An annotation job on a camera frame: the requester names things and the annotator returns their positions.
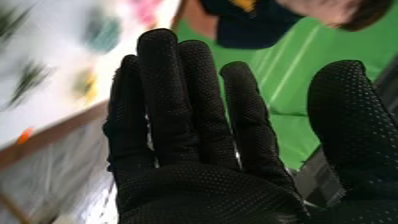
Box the white sheet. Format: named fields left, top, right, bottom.
left=0, top=0, right=184, bottom=151

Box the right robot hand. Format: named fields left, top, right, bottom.
left=102, top=28, right=398, bottom=224

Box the person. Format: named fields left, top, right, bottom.
left=175, top=0, right=398, bottom=50

